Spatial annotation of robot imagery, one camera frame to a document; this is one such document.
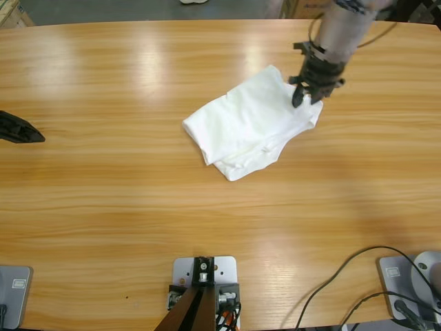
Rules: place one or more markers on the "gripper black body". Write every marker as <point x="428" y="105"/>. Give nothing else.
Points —
<point x="320" y="79"/>

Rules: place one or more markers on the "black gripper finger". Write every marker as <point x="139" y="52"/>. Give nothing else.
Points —
<point x="298" y="98"/>
<point x="20" y="131"/>

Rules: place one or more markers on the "white t-shirt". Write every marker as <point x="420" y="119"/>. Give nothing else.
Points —
<point x="248" y="124"/>

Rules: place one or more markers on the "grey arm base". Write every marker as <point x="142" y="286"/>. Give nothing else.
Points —
<point x="396" y="289"/>
<point x="17" y="303"/>

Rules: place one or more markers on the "cardboard box with AUX print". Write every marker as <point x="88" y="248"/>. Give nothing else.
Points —
<point x="308" y="8"/>

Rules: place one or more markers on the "wooden crate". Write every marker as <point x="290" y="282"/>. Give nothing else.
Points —
<point x="13" y="12"/>

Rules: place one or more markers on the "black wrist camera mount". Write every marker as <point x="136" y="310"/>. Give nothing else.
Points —
<point x="305" y="46"/>

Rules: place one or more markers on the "black post clamp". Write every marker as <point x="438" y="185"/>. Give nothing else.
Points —
<point x="208" y="279"/>

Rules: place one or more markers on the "black side bracket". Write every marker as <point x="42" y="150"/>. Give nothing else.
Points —
<point x="232" y="289"/>
<point x="175" y="293"/>

